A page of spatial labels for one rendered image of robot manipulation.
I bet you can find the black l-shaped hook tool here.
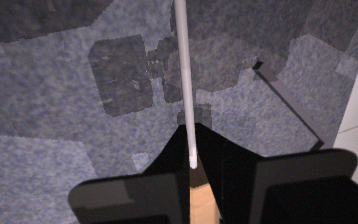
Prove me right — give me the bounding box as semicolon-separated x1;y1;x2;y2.
252;61;330;151

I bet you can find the tan-handled tool with white shaft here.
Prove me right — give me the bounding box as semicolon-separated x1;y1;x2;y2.
173;0;219;224

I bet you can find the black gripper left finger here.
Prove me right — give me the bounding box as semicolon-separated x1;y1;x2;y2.
67;124;191;224

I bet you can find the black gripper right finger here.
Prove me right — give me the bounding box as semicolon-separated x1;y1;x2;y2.
195;123;358;224

